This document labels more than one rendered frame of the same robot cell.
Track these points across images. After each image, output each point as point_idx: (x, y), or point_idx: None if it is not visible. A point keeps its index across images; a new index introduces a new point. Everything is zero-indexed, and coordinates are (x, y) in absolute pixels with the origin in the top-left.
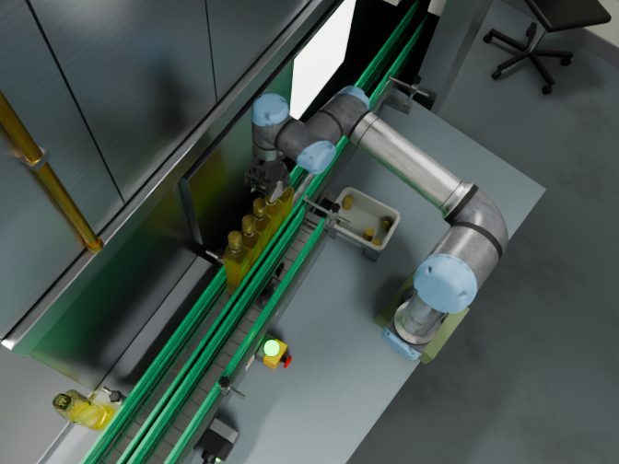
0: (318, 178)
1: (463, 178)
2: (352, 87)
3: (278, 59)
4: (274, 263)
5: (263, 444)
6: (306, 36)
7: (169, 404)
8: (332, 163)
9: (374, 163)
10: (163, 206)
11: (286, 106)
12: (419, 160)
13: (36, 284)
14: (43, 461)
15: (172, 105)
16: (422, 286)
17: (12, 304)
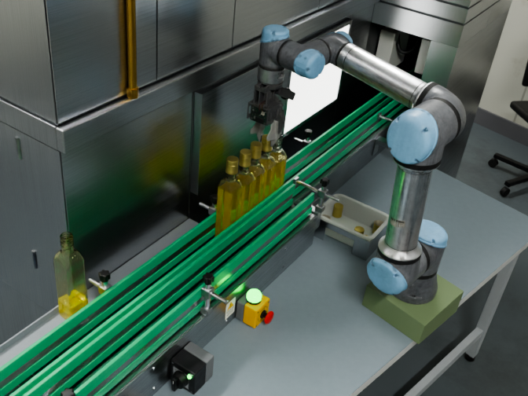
0: (309, 169)
1: (458, 210)
2: (339, 31)
3: None
4: (262, 230)
5: (237, 387)
6: (304, 41)
7: (152, 295)
8: (323, 168)
9: (365, 191)
10: (177, 115)
11: (288, 30)
12: (391, 67)
13: (91, 93)
14: (17, 341)
15: (204, 19)
16: (394, 140)
17: (75, 95)
